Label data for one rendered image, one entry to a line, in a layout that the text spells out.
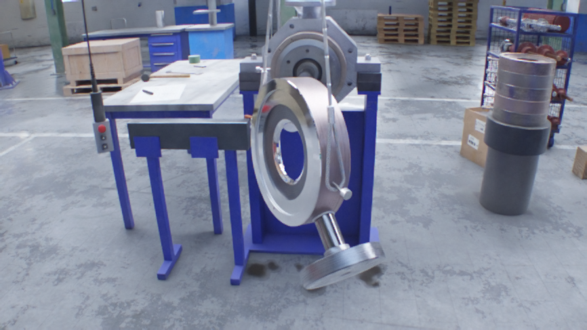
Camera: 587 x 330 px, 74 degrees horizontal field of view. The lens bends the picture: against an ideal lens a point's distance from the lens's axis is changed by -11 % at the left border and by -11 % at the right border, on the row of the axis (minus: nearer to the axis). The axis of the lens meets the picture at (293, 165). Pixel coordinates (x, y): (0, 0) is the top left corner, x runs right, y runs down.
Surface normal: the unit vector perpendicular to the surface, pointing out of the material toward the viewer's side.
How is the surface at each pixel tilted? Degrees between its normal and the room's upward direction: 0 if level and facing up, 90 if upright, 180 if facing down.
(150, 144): 90
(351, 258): 42
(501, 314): 0
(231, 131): 90
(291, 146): 90
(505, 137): 90
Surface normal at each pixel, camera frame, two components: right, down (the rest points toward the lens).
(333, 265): -0.33, -0.27
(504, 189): -0.51, 0.35
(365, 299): -0.02, -0.92
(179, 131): -0.09, 0.40
